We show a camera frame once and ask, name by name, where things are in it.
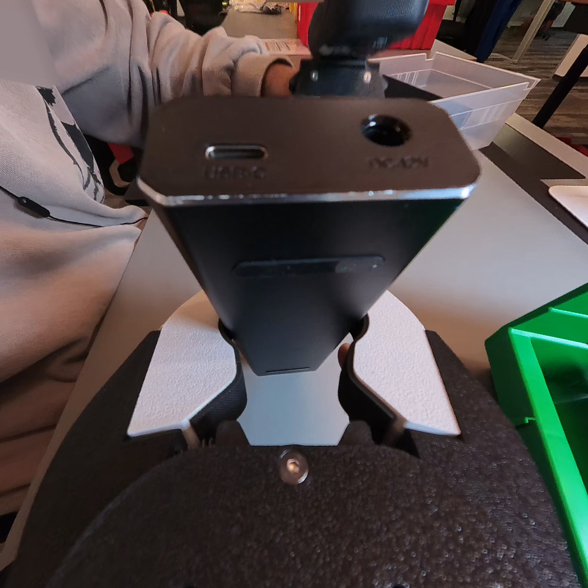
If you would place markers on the person's left hand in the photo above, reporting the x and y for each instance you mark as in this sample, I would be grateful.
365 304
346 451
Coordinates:
275 80

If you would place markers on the black bin divider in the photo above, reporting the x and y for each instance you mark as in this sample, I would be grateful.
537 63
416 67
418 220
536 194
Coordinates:
404 87

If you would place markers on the red background container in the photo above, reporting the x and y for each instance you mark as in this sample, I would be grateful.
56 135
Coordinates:
432 27

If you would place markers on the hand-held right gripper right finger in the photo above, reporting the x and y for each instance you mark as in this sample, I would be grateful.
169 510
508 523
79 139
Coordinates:
399 376

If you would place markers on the clear plastic storage bin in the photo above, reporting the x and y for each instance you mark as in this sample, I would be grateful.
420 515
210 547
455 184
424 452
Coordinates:
482 92

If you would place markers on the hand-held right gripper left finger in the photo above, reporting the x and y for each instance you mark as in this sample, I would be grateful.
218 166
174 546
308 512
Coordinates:
183 376

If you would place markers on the instruction sheet on stand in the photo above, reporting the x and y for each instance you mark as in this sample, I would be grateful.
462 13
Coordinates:
572 202

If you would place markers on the green plastic storage bin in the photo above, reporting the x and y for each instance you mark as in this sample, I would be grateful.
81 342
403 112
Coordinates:
551 459

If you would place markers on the black multi-port usb hub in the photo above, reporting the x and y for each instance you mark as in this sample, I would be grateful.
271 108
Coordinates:
298 220

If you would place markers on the red white paper label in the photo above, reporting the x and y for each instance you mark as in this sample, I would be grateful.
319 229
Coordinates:
287 47

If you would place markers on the person's beige sweatshirt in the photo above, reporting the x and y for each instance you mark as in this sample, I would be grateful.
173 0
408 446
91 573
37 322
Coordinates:
46 275

